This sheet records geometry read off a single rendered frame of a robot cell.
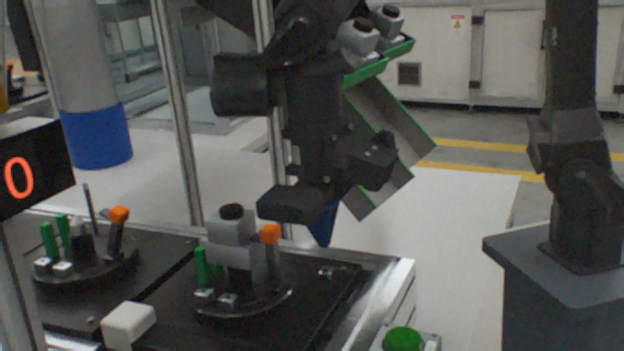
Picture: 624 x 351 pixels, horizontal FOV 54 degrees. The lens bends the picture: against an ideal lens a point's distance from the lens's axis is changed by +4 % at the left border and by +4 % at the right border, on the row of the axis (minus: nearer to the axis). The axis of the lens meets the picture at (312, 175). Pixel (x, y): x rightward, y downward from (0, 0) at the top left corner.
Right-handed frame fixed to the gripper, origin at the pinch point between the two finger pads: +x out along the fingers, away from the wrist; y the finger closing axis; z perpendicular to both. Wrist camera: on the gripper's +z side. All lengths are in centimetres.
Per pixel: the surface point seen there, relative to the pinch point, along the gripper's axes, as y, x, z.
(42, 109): 77, 16, -129
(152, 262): 3.7, 12.5, -29.1
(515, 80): 399, 83, -23
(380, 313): 3.3, 13.6, 5.2
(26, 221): 9, 13, -59
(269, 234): -1.0, 2.4, -6.5
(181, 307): -4.5, 12.6, -18.2
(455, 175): 72, 24, 0
